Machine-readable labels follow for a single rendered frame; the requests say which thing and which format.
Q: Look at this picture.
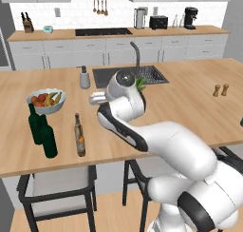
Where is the dark sink basin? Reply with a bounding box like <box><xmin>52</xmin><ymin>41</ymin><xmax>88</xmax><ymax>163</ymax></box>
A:
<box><xmin>92</xmin><ymin>65</ymin><xmax>170</xmax><ymax>89</ymax></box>

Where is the grey sink tap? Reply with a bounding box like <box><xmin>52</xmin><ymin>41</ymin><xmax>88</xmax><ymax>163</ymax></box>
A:
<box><xmin>129</xmin><ymin>41</ymin><xmax>141</xmax><ymax>76</ymax></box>

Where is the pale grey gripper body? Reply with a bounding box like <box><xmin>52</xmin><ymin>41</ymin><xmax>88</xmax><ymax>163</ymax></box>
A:
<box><xmin>89</xmin><ymin>91</ymin><xmax>108</xmax><ymax>106</ymax></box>

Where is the brown glass bottle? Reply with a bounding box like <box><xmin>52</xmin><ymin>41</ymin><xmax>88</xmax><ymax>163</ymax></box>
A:
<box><xmin>73</xmin><ymin>112</ymin><xmax>87</xmax><ymax>158</ymax></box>

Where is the wooden knife block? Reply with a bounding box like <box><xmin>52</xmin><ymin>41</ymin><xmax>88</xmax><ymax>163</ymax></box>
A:
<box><xmin>20</xmin><ymin>11</ymin><xmax>35</xmax><ymax>34</ymax></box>

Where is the green glass bottle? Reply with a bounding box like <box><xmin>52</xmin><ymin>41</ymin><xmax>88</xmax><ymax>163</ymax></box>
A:
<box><xmin>39</xmin><ymin>113</ymin><xmax>59</xmax><ymax>160</ymax></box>
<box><xmin>28</xmin><ymin>103</ymin><xmax>44</xmax><ymax>146</ymax></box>

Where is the black stool with grey seat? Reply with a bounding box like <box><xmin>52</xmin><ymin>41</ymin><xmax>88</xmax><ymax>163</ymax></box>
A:
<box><xmin>121</xmin><ymin>145</ymin><xmax>243</xmax><ymax>232</ymax></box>
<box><xmin>16</xmin><ymin>164</ymin><xmax>99</xmax><ymax>232</ymax></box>

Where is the grey soap dispenser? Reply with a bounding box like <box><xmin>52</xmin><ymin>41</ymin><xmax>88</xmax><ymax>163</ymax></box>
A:
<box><xmin>79</xmin><ymin>65</ymin><xmax>92</xmax><ymax>90</ymax></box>

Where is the black coffee machine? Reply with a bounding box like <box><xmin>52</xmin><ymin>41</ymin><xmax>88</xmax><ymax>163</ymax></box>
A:
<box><xmin>183</xmin><ymin>6</ymin><xmax>199</xmax><ymax>30</ymax></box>

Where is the grey base cupboards run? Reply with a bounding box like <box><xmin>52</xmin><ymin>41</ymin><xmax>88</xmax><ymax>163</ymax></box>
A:
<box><xmin>8</xmin><ymin>33</ymin><xmax>231</xmax><ymax>71</ymax></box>

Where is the clear glass bottle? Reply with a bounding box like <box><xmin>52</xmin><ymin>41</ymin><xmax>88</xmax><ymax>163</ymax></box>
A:
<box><xmin>178</xmin><ymin>12</ymin><xmax>186</xmax><ymax>29</ymax></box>
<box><xmin>171</xmin><ymin>13</ymin><xmax>179</xmax><ymax>29</ymax></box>

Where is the black hob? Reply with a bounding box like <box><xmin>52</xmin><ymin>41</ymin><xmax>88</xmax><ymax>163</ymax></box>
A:
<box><xmin>74</xmin><ymin>27</ymin><xmax>134</xmax><ymax>38</ymax></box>

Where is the yellow banana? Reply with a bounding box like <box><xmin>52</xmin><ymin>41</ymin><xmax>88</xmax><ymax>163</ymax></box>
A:
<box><xmin>44</xmin><ymin>91</ymin><xmax>59</xmax><ymax>107</ymax></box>
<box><xmin>51</xmin><ymin>91</ymin><xmax>63</xmax><ymax>106</ymax></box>

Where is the grey tall appliance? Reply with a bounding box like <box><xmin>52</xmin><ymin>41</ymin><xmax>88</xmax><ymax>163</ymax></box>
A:
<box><xmin>0</xmin><ymin>2</ymin><xmax>16</xmax><ymax>72</ymax></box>

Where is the black toaster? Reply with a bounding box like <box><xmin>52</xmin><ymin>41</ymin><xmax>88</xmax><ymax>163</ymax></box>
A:
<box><xmin>148</xmin><ymin>14</ymin><xmax>169</xmax><ymax>31</ymax></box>

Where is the white wall shelf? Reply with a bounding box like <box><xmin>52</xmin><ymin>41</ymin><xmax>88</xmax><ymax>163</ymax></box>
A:
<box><xmin>127</xmin><ymin>0</ymin><xmax>179</xmax><ymax>4</ymax></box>

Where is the wooden shaker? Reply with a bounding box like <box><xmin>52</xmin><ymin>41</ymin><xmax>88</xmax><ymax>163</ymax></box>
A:
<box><xmin>220</xmin><ymin>83</ymin><xmax>231</xmax><ymax>97</ymax></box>
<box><xmin>212</xmin><ymin>84</ymin><xmax>221</xmax><ymax>98</ymax></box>

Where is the green leafy plant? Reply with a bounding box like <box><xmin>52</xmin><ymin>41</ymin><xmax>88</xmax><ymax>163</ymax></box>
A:
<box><xmin>135</xmin><ymin>76</ymin><xmax>148</xmax><ymax>93</ymax></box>

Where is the white fruit bowl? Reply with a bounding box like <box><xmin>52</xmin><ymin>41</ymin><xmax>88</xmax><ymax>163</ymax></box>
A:
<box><xmin>26</xmin><ymin>88</ymin><xmax>67</xmax><ymax>115</ymax></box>

